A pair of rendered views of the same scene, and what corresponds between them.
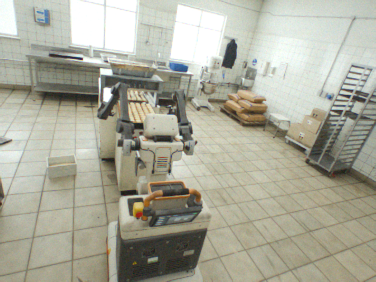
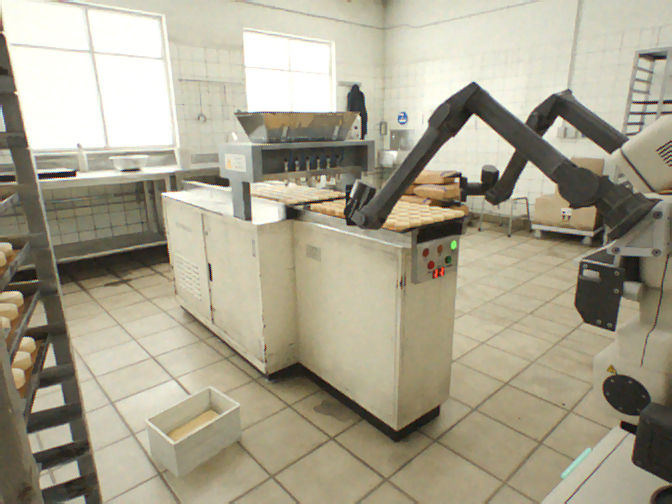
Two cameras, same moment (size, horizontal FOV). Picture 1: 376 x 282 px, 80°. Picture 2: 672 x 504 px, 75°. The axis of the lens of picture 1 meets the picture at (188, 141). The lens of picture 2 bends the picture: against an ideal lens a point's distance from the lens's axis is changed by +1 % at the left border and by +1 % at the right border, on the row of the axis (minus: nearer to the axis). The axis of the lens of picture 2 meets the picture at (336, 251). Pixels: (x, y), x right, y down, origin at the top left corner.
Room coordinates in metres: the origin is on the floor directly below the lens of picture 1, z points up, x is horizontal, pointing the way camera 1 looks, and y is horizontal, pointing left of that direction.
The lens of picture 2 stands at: (0.59, 1.20, 1.25)
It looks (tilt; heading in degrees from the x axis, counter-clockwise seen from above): 16 degrees down; 346
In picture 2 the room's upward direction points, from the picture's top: 1 degrees counter-clockwise
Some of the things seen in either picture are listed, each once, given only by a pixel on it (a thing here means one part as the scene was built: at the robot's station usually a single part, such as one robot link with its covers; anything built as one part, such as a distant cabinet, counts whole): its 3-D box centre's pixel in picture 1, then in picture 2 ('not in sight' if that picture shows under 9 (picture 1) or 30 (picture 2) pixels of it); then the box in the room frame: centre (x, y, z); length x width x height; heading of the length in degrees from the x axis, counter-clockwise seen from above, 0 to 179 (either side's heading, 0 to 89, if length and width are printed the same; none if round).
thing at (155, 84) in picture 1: (130, 88); (301, 176); (2.79, 0.84, 1.01); 0.72 x 0.33 x 0.34; 115
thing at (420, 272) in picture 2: (140, 136); (435, 258); (2.00, 0.47, 0.77); 0.24 x 0.04 x 0.14; 115
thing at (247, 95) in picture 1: (250, 96); (429, 176); (5.81, -1.33, 0.62); 0.72 x 0.42 x 0.17; 34
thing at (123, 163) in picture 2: (108, 58); (129, 163); (5.09, 2.08, 0.94); 0.33 x 0.33 x 0.12
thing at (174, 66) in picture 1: (178, 67); not in sight; (5.85, 0.60, 0.95); 0.40 x 0.30 x 0.14; 121
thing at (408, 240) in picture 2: not in sight; (266, 203); (2.83, 1.02, 0.87); 2.01 x 0.03 x 0.07; 25
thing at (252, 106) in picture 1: (253, 104); (442, 189); (5.59, -1.42, 0.47); 0.72 x 0.42 x 0.17; 123
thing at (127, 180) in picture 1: (132, 146); (368, 308); (2.33, 0.63, 0.45); 0.70 x 0.34 x 0.90; 25
